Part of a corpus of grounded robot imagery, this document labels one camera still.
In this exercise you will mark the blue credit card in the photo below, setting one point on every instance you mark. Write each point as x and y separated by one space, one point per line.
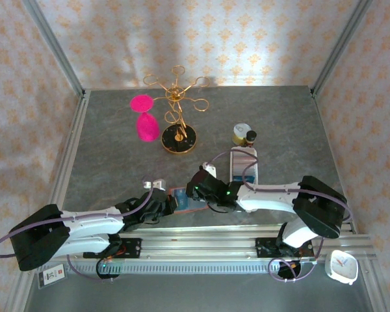
248 178
182 200

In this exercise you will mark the orange card holder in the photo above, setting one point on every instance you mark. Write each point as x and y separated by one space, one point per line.
185 212

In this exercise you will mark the white perforated plastic basket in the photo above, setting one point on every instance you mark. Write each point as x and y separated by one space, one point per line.
231 165

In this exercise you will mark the grey striped credit card stack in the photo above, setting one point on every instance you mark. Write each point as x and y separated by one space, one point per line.
238 165

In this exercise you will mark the small dark-capped spice bottle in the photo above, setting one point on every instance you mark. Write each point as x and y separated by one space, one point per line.
251 136

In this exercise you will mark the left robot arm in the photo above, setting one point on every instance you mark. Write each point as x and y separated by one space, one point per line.
91 222

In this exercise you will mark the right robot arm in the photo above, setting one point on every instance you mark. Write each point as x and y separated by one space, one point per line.
269 198

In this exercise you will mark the gold tin can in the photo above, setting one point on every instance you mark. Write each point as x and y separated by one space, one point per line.
240 130

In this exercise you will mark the pink wine glass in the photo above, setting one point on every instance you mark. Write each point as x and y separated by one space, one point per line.
147 128

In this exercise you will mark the black round device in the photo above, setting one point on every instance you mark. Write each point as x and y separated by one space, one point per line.
284 269
108 276

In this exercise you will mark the clear sleeved label tag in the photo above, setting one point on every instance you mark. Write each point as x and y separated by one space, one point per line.
52 276

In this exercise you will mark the white alarm clock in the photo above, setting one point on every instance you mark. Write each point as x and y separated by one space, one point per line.
342 266

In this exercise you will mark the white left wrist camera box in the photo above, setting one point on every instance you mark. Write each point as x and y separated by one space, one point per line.
156 184

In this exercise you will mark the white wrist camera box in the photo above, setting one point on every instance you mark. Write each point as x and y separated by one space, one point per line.
210 170
156 184

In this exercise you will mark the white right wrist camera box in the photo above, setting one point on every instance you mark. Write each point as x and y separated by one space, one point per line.
210 170

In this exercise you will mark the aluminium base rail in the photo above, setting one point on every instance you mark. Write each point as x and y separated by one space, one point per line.
198 248

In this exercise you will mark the aluminium table side rail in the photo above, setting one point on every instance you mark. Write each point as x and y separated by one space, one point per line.
73 139
322 120

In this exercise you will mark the aluminium frame post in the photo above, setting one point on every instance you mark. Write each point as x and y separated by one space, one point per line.
338 48
57 48

